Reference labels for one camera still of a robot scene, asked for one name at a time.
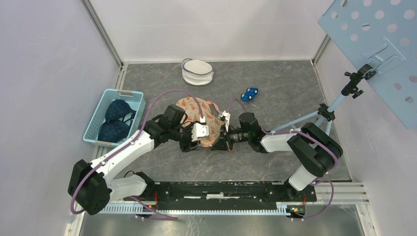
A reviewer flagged blue toy car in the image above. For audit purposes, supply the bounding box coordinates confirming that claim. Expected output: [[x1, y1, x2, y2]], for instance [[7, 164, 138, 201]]
[[240, 88, 259, 102]]

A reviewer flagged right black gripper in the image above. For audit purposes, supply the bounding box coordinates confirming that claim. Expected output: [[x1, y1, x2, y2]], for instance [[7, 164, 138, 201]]
[[210, 123, 251, 152]]

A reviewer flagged white mesh laundry bag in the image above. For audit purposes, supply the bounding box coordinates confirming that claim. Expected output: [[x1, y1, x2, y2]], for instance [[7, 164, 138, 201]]
[[181, 58, 214, 86]]

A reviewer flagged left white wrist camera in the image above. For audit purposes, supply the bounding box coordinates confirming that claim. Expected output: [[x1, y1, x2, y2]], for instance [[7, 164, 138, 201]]
[[191, 117, 209, 142]]

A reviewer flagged purple cable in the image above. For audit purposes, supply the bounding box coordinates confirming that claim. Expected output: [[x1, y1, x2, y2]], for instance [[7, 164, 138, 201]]
[[226, 98, 339, 221], [69, 89, 206, 221]]

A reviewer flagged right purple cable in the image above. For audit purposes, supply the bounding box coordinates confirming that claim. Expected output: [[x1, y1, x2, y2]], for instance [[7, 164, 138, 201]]
[[226, 98, 339, 221]]

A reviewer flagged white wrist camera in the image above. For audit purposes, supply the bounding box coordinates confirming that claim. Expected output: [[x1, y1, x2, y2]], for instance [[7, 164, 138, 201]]
[[219, 111, 231, 132], [191, 117, 209, 142]]

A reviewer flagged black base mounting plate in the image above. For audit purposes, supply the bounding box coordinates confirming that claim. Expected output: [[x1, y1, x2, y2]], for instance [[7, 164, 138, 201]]
[[137, 181, 317, 203]]

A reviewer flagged dark blue lace bra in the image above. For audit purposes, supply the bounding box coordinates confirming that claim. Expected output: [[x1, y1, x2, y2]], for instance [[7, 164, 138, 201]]
[[97, 99, 136, 143]]

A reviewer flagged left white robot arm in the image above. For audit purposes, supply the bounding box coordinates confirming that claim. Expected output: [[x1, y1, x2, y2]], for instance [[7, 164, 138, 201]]
[[68, 104, 209, 215]]

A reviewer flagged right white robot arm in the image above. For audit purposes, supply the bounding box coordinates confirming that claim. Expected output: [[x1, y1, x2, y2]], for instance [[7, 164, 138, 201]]
[[211, 112, 343, 201]]

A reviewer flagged light blue slotted cable duct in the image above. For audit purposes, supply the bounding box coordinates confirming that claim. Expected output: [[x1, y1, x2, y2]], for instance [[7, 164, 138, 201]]
[[99, 203, 291, 216]]

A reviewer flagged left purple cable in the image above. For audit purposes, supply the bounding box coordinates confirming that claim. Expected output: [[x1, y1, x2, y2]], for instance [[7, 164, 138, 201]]
[[69, 89, 206, 221]]

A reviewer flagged light blue plastic basket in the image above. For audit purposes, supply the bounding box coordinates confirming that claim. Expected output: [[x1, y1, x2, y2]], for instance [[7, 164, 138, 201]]
[[83, 89, 146, 148]]

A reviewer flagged floral peach laundry bag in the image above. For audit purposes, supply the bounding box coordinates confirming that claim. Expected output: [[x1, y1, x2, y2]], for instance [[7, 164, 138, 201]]
[[176, 97, 224, 148]]

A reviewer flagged blue perforated panel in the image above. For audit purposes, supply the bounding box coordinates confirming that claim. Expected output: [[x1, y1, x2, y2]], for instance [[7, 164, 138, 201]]
[[318, 0, 417, 129]]

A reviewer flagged light blue tripod stand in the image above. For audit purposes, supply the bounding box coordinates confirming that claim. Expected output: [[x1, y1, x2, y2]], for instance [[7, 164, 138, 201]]
[[273, 64, 377, 134]]

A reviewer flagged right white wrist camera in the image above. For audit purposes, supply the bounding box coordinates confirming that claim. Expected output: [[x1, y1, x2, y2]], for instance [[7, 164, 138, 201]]
[[219, 111, 231, 132]]

